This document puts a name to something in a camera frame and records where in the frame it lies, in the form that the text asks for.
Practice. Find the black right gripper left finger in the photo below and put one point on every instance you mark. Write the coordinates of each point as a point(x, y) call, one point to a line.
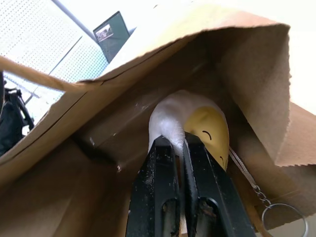
point(153, 192)

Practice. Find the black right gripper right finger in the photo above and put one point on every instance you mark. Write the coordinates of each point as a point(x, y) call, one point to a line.
point(214, 192)

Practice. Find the white and yellow egg plush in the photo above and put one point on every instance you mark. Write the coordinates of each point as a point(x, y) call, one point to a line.
point(172, 116)

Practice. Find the brown paper bag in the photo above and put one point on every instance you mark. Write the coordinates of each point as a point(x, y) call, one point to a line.
point(247, 81)

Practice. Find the black backpack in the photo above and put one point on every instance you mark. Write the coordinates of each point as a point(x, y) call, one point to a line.
point(11, 118)

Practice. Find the black laptop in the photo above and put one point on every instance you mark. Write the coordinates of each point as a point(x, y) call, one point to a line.
point(112, 34)

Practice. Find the white perforated panel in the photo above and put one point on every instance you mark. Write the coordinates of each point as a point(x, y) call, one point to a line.
point(32, 32)

